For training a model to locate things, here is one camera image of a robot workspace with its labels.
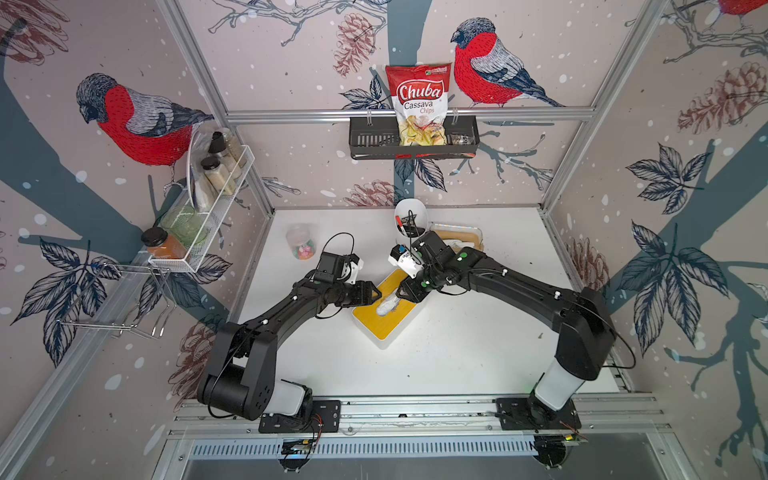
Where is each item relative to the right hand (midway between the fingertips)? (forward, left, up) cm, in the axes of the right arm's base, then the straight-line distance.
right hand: (399, 290), depth 81 cm
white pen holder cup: (+32, -3, -5) cm, 32 cm away
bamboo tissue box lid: (+26, -21, -7) cm, 34 cm away
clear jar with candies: (+21, +35, -6) cm, 41 cm away
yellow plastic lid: (-8, +5, -6) cm, 11 cm away
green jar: (+3, +51, +23) cm, 55 cm away
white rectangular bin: (-10, +1, -6) cm, 12 cm away
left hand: (+3, +7, -5) cm, 9 cm away
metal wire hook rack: (-16, +54, +22) cm, 61 cm away
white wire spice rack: (+9, +47, +23) cm, 53 cm away
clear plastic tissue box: (+26, -21, -3) cm, 34 cm away
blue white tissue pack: (-2, +3, -5) cm, 7 cm away
